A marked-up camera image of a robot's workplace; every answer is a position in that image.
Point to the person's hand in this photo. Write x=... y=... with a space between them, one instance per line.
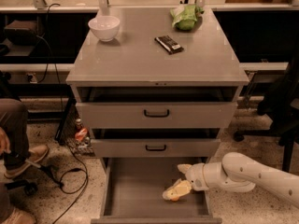
x=4 y=142

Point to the middle grey drawer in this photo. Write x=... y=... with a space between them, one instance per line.
x=137 y=143

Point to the top grey drawer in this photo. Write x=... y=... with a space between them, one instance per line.
x=153 y=108

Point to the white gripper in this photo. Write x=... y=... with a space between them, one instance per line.
x=195 y=175

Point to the black snack bar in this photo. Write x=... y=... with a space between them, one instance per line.
x=170 y=45

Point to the tan shoe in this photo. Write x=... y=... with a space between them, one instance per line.
x=19 y=216
x=17 y=164

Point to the white bowl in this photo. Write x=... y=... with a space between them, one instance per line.
x=105 y=28

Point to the grey drawer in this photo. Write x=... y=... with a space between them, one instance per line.
x=137 y=143
x=134 y=194
x=153 y=108

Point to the green chip bag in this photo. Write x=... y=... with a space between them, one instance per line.
x=185 y=16

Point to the grey drawer cabinet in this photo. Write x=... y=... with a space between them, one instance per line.
x=135 y=60

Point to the black chair base left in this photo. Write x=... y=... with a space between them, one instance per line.
x=30 y=187

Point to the brown trouser leg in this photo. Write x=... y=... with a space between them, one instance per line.
x=13 y=120

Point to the orange snack packet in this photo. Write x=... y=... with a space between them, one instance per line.
x=80 y=135

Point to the bottom grey drawer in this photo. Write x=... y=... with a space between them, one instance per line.
x=134 y=194

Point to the orange fruit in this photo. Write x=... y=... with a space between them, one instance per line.
x=175 y=199

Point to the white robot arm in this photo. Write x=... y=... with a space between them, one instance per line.
x=236 y=173

